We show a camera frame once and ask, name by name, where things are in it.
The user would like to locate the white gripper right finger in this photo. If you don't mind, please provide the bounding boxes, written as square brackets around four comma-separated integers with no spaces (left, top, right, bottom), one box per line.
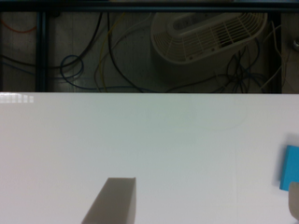
[289,182,299,221]

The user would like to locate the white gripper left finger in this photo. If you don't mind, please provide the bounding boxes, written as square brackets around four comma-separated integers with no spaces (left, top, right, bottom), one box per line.
[81,178,136,224]

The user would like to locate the light blue square block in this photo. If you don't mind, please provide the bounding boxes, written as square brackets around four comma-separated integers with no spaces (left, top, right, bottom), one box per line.
[279,146,299,191]

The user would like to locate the white air purifier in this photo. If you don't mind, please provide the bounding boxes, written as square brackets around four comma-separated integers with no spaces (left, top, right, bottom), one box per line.
[150,12,267,83]

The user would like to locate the blue cable loop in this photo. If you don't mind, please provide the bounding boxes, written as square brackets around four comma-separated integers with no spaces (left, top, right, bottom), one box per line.
[60,54,85,85]

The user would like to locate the yellow cable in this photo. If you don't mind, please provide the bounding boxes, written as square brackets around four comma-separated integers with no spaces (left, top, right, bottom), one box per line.
[98,12,126,92]

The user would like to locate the black cable on floor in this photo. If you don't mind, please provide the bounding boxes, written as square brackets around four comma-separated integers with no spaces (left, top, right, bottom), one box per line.
[107,12,163,93]

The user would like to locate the orange cable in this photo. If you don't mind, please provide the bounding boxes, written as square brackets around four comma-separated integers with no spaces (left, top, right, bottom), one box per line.
[0,19,38,34]

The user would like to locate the black aluminium frame post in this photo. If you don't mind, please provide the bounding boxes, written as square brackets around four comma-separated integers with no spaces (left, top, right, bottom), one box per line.
[36,12,49,92]

